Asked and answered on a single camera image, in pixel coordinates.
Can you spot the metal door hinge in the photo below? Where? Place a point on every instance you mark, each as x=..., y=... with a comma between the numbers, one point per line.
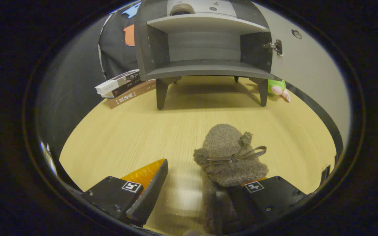
x=277, y=47

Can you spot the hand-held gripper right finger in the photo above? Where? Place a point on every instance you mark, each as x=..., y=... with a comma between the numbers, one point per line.
x=274, y=196

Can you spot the white shoe cabinet door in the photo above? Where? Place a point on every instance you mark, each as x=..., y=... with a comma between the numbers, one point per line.
x=313, y=65

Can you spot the brown book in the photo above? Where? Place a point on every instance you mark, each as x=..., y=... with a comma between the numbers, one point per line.
x=130, y=96

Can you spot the dark grey shoe cabinet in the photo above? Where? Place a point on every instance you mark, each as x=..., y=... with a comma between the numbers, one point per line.
x=205, y=68

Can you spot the black backdrop cloth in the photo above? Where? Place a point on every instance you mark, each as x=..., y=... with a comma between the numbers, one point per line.
x=116, y=52

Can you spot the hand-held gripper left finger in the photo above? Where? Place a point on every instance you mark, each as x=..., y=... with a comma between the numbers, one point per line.
x=149, y=196

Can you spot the black book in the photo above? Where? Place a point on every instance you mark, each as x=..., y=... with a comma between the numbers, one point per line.
x=131, y=86

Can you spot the brown fuzzy shoe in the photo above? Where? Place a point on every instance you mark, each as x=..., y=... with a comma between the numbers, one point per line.
x=182, y=8
x=225, y=144

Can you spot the green plush toy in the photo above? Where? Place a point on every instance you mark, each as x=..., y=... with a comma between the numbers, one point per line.
x=276, y=86

